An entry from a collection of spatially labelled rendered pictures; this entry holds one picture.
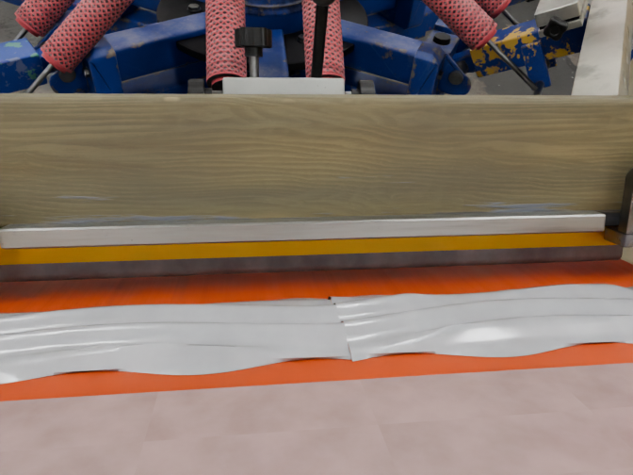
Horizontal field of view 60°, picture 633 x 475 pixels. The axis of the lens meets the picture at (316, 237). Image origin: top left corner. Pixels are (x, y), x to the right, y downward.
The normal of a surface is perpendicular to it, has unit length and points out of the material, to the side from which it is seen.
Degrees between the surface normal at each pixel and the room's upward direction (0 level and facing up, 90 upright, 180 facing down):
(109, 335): 1
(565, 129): 56
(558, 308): 3
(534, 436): 32
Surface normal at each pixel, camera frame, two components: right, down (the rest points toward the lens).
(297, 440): 0.00, -0.97
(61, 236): 0.13, 0.22
